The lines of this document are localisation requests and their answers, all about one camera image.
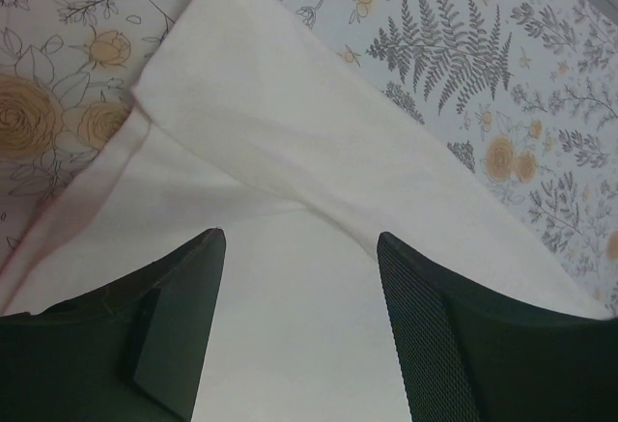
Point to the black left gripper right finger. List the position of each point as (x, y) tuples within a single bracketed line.
[(468, 353)]

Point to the floral patterned table mat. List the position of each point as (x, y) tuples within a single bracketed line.
[(522, 92)]

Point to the white t-shirt with black print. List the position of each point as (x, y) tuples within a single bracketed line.
[(245, 122)]

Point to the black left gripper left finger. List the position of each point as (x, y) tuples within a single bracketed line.
[(131, 350)]

